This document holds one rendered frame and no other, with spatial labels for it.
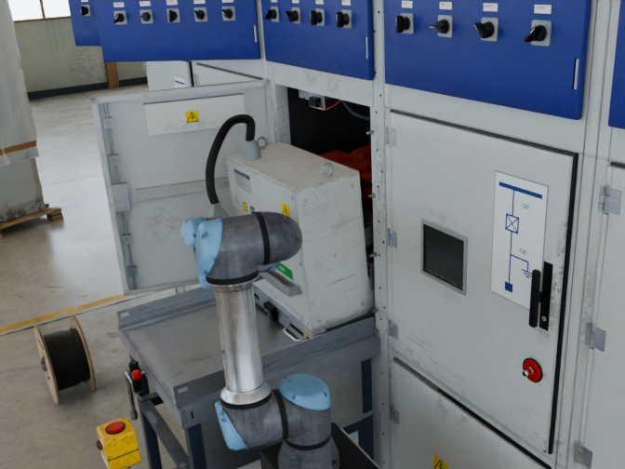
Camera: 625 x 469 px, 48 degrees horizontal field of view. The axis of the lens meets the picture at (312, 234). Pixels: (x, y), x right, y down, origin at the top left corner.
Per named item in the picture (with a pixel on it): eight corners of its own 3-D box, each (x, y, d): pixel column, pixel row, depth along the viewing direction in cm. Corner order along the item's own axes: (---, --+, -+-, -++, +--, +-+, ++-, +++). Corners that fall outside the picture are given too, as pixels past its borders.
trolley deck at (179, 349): (182, 430, 195) (180, 411, 193) (119, 339, 246) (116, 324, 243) (379, 355, 226) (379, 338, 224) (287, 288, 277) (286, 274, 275)
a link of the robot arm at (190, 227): (181, 252, 188) (176, 221, 189) (214, 249, 196) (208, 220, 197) (199, 246, 183) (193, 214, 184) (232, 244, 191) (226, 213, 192)
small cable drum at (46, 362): (42, 381, 365) (26, 314, 350) (84, 368, 375) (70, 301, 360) (59, 420, 332) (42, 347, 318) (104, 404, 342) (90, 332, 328)
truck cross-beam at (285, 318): (314, 352, 217) (312, 335, 215) (241, 289, 261) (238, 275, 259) (328, 346, 219) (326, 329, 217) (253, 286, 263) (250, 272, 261)
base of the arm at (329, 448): (350, 474, 167) (349, 439, 164) (290, 492, 162) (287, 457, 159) (325, 437, 181) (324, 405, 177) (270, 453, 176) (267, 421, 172)
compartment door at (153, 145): (123, 289, 267) (90, 95, 240) (284, 262, 282) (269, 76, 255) (124, 296, 261) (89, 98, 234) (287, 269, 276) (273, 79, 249)
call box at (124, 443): (110, 475, 175) (103, 441, 171) (101, 458, 181) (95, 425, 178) (141, 462, 178) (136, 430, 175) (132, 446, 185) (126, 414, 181)
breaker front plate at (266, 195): (309, 335, 218) (290, 192, 199) (243, 282, 257) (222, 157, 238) (312, 334, 218) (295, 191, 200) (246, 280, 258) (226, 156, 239)
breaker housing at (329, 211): (312, 335, 218) (294, 189, 199) (245, 280, 258) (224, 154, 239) (439, 283, 240) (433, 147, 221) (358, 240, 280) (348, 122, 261)
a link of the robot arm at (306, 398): (339, 438, 164) (337, 390, 159) (284, 452, 161) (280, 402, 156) (323, 410, 175) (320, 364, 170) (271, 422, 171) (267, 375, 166)
